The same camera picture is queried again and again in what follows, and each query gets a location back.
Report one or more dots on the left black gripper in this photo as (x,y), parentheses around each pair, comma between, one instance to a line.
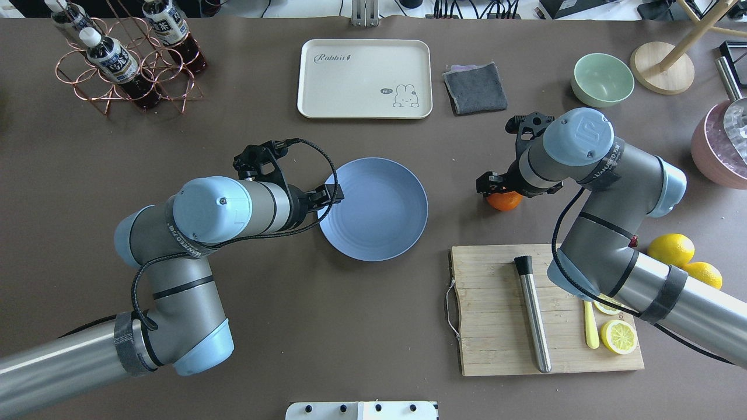
(300,204)

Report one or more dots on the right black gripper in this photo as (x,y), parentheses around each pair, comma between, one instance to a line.
(513,175)

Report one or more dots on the orange fruit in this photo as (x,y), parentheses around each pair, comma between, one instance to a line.
(504,202)

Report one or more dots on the blue round plate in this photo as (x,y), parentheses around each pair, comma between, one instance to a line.
(383,213)

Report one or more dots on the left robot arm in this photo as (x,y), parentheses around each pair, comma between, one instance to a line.
(177,317)

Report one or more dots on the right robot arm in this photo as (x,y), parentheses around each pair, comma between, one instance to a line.
(625,186)

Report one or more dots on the steel muddler black tip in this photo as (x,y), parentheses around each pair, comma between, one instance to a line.
(524,268)

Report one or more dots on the grey folded cloth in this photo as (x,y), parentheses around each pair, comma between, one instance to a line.
(475,89)

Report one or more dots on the cream rabbit tray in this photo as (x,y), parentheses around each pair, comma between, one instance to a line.
(365,79)

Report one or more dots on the green bowl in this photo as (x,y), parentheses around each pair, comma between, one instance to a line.
(601,80)

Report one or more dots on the lemon slice inner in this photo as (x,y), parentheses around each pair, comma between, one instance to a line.
(607,305)

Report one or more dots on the yellow plastic knife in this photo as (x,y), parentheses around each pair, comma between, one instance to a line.
(590,326)

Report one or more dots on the yellow lemon upper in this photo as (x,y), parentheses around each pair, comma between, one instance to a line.
(672,249)

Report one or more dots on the yellow lemon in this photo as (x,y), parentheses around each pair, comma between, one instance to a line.
(704,272)
(672,249)

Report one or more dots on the lemon slice near edge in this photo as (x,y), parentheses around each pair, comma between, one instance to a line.
(619,337)

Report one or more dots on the wooden stand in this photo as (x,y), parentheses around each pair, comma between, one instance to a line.
(665,68)

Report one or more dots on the pink bowl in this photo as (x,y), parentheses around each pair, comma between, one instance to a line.
(714,154)

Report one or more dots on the yellow lemon lower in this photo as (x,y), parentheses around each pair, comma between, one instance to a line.
(704,272)

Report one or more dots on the tea bottle top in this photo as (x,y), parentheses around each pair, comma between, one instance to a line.
(170,27)

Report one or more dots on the tea bottle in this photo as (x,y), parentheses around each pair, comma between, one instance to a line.
(170,27)
(117,64)
(70,19)

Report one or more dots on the tea bottle lower left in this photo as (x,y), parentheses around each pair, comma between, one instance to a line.
(117,64)

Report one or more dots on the tea bottle lower right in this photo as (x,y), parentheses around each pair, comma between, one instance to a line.
(70,19)

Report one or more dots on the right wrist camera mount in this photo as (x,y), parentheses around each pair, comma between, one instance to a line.
(527,128)

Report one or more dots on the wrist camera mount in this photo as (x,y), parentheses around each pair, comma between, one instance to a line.
(527,128)
(259,163)

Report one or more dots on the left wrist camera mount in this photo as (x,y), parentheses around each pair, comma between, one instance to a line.
(259,163)

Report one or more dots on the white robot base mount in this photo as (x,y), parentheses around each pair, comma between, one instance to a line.
(363,410)

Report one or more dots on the copper wire bottle rack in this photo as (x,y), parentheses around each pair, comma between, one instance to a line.
(146,57)

